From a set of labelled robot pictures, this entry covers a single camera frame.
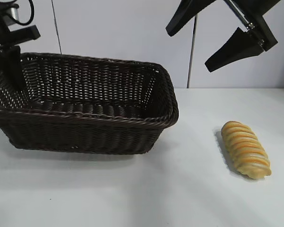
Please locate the dark brown wicker basket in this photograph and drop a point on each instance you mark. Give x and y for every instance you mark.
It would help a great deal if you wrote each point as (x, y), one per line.
(85, 137)

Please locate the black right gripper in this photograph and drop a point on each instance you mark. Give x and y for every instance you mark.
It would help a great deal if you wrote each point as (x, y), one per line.
(267, 35)

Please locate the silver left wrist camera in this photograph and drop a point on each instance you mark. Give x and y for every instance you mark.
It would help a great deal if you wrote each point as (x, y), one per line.
(14, 13)

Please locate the long striped bread loaf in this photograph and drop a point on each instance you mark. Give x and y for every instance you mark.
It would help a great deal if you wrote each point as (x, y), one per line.
(246, 149)

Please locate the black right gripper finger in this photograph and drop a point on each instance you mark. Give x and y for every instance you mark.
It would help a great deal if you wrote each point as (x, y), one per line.
(184, 16)

